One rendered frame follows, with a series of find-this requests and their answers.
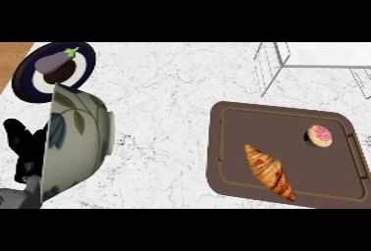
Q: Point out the brown tray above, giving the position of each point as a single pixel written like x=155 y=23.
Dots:
x=290 y=153

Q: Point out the pink frosted cupcake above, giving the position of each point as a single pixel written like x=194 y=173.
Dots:
x=319 y=135

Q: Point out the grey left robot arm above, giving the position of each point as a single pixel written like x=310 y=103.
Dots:
x=19 y=196

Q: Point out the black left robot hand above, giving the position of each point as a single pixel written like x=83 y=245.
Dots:
x=25 y=153

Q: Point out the golden croissant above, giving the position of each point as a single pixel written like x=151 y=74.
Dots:
x=271 y=171

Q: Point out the purple eggplant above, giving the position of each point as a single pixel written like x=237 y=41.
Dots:
x=55 y=61

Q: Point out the dark blue white plate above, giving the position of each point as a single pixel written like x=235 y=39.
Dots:
x=28 y=81

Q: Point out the brown wooden surface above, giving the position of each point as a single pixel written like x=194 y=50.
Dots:
x=12 y=62

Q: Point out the floral patterned ceramic bowl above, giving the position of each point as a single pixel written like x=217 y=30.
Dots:
x=77 y=140

